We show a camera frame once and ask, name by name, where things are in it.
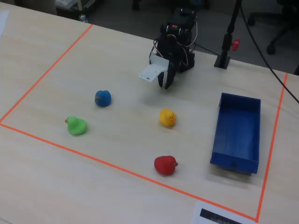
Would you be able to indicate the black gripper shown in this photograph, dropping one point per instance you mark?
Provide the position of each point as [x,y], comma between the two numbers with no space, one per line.
[170,68]

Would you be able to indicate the yellow rubber duck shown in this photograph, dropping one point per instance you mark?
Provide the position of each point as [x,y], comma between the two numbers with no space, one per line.
[167,117]

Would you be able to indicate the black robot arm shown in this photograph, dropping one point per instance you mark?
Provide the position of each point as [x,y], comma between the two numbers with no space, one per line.
[184,25]

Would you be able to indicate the blue rubber duck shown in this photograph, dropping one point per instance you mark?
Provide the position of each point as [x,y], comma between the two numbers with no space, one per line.
[102,98]

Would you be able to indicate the red rubber duck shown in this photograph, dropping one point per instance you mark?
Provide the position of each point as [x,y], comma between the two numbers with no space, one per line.
[164,165]

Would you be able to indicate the blue plastic box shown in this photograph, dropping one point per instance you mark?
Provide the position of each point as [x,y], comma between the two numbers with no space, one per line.
[238,135]

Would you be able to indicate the green rubber duck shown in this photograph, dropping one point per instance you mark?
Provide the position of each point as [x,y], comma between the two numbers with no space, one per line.
[76,126]

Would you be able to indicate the red clamp knob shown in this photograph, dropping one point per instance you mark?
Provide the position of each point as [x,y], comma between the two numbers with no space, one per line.
[236,44]

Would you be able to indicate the orange tape strip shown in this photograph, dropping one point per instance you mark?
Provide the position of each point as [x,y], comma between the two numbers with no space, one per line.
[46,72]
[272,144]
[130,171]

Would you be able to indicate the clear plastic bottle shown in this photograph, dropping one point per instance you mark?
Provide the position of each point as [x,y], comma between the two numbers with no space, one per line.
[83,18]

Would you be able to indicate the black office chair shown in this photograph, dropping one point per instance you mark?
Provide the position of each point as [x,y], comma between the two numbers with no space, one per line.
[282,30]

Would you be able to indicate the white paper with black print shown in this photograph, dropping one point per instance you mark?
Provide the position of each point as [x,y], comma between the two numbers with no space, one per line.
[217,214]

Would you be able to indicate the plain white paper sheet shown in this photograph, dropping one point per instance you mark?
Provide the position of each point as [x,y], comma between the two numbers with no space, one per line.
[3,22]

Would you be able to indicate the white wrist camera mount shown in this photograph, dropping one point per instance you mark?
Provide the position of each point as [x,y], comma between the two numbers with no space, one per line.
[151,71]

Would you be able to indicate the black camera stand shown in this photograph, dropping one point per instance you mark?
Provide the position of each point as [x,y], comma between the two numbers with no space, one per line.
[226,46]

